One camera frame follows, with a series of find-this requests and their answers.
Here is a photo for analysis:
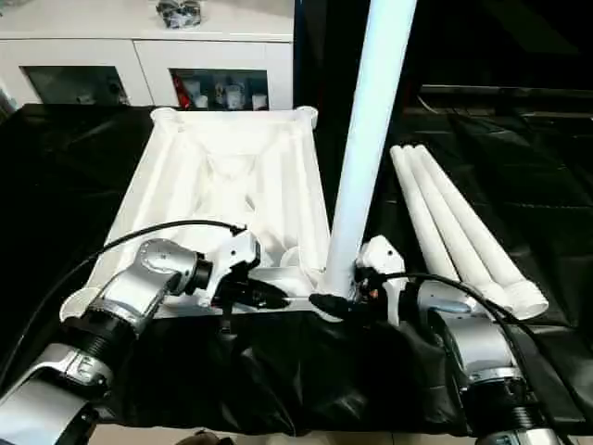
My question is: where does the white plastic table leg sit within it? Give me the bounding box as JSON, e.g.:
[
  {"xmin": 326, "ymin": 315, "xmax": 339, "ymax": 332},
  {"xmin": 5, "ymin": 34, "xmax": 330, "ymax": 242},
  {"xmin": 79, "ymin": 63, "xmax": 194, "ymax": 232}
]
[
  {"xmin": 389, "ymin": 146, "xmax": 464, "ymax": 284},
  {"xmin": 413, "ymin": 144, "xmax": 550, "ymax": 322},
  {"xmin": 320, "ymin": 0, "xmax": 419, "ymax": 303},
  {"xmin": 401, "ymin": 145, "xmax": 515, "ymax": 312}
]

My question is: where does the white plastic table top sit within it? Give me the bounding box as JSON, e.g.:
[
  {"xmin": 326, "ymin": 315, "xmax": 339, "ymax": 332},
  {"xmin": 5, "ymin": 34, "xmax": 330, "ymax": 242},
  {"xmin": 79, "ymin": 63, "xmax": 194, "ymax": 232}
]
[{"xmin": 60, "ymin": 106, "xmax": 349, "ymax": 322}]

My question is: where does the glossy black mat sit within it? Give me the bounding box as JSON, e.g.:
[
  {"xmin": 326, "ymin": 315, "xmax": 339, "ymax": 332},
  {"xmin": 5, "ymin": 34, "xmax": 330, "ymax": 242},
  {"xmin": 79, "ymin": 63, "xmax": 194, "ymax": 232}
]
[{"xmin": 0, "ymin": 102, "xmax": 593, "ymax": 437}]

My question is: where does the white cabinet with glass doors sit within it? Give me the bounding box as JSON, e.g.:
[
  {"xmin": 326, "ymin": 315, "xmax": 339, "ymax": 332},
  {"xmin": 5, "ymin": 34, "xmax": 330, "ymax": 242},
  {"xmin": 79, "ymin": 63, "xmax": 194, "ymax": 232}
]
[{"xmin": 0, "ymin": 0, "xmax": 296, "ymax": 112}]

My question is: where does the grey metal clutter object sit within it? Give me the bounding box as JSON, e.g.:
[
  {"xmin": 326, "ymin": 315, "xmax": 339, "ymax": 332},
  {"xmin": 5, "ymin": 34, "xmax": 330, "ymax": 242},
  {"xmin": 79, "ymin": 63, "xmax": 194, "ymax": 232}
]
[{"xmin": 156, "ymin": 0, "xmax": 204, "ymax": 29}]

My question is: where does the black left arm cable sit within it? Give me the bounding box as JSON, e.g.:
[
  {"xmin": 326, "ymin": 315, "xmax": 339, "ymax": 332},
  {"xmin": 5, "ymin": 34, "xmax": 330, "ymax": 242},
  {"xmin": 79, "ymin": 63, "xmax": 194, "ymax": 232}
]
[{"xmin": 0, "ymin": 220, "xmax": 247, "ymax": 372}]

